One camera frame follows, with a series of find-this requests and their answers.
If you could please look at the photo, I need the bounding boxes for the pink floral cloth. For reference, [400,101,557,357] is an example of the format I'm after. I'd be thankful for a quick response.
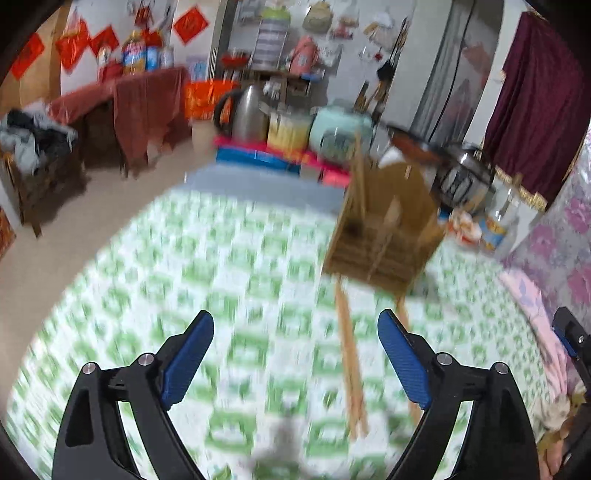
[499,270,583,393]

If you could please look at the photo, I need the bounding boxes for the green grey striped thermos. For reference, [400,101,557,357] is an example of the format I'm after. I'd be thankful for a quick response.
[256,7,291,70]

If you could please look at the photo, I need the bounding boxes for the red diamond paper decoration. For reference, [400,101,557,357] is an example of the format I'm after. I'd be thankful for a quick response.
[90,27,120,57]
[10,33,45,79]
[173,4,208,44]

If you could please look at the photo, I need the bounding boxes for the wooden door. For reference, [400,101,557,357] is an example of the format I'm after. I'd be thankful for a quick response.
[0,9,70,121]

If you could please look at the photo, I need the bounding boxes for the steel electric kettle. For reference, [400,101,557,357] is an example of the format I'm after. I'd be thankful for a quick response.
[215,85,271,144]

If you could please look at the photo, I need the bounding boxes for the cream knitted cloth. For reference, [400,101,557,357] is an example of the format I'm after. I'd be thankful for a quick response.
[531,383,573,435]

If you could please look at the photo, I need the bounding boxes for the red white bowl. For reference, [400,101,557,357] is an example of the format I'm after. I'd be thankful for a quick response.
[448,208,485,243]

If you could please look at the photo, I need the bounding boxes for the wooden slatted chopstick holder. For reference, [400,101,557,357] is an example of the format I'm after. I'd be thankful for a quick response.
[323,161,446,294]

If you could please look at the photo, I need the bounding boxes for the red-brown cloth-covered table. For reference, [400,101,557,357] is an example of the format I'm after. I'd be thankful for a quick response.
[48,67,192,178]

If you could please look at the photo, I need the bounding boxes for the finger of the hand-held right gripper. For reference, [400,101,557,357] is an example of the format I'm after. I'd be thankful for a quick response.
[551,307,591,365]

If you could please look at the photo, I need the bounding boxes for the orange plastic bag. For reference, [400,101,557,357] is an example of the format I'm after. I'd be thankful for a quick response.
[185,80,241,121]

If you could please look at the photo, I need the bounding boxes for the floral plastic-wrapped mattress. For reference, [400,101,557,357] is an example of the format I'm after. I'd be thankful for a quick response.
[501,134,591,319]

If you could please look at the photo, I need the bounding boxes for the beige hanging bag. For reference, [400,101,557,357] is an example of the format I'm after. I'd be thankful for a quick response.
[302,2,333,28]

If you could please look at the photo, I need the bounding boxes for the teal rice cooker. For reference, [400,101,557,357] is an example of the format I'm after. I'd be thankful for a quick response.
[308,106,375,164]

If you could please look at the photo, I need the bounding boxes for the pink blue box stack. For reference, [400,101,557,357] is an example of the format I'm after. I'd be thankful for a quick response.
[215,136,352,185]

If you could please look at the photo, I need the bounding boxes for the maroon curtain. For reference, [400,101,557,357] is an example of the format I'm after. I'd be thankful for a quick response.
[482,11,591,208]

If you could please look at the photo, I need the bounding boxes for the person's right hand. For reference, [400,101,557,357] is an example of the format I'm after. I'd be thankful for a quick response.
[544,434,580,480]

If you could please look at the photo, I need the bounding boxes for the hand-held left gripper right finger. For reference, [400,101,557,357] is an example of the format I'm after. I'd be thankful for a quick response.
[378,309,541,480]

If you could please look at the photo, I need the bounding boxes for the wooden chopstick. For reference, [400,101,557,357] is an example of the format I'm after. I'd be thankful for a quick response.
[335,279,363,441]
[396,295,426,428]
[339,279,370,437]
[352,131,370,222]

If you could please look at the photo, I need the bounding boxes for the silver black pressure cooker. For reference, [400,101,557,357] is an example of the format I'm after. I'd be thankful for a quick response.
[436,143,495,213]

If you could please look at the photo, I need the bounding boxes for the green white printed tablecloth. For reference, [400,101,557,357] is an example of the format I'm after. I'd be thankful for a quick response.
[4,189,568,480]

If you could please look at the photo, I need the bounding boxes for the clear plastic bottle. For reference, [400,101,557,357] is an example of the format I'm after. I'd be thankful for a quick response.
[480,182,522,252]

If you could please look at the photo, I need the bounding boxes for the yellow white container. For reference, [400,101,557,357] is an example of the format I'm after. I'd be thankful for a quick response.
[268,111,312,151]

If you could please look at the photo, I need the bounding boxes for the wooden chair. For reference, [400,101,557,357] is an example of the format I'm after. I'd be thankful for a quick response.
[9,157,88,236]

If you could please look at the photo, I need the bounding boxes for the gold fringe trim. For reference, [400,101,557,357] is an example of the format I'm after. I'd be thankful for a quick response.
[494,171,548,208]

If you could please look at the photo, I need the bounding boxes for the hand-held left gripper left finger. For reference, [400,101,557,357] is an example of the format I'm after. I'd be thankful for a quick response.
[51,310,215,480]

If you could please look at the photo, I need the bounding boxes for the grey black clothes pile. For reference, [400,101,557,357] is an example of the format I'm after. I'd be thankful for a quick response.
[0,108,79,171]

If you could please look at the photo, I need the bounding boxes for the yellow oil bottle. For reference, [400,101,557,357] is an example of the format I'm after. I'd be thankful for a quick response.
[122,30,147,75]

